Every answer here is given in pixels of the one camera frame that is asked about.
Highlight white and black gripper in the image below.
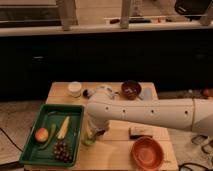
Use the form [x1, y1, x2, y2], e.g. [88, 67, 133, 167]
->
[86, 122, 109, 140]

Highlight yellow corn cob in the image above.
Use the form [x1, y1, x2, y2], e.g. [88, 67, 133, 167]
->
[57, 116, 70, 140]

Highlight black cable on floor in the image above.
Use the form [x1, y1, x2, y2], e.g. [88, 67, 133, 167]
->
[0, 127, 24, 153]

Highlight green translucent cup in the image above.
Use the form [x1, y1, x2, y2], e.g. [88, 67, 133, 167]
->
[82, 134, 96, 146]

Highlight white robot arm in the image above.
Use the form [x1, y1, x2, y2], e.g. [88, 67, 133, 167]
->
[86, 86, 213, 136]

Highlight green bean pod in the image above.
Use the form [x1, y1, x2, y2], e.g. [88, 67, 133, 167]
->
[39, 124, 57, 150]

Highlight dark purple grape bunch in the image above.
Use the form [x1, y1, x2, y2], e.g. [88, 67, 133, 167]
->
[53, 141, 72, 163]

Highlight red yellow apple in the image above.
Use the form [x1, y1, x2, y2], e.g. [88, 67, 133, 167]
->
[35, 128, 49, 143]

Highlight white plastic cup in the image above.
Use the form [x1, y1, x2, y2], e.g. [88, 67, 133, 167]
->
[68, 81, 82, 98]

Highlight orange plastic bowl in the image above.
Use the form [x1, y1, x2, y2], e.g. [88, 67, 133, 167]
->
[131, 137, 164, 171]

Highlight green plastic tray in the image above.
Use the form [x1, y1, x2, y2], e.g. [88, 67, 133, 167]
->
[19, 104, 84, 167]

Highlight small dark wooden block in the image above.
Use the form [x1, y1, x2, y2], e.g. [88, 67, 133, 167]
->
[129, 127, 153, 139]

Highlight dark brown bowl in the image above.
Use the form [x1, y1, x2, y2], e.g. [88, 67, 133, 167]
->
[121, 80, 142, 100]

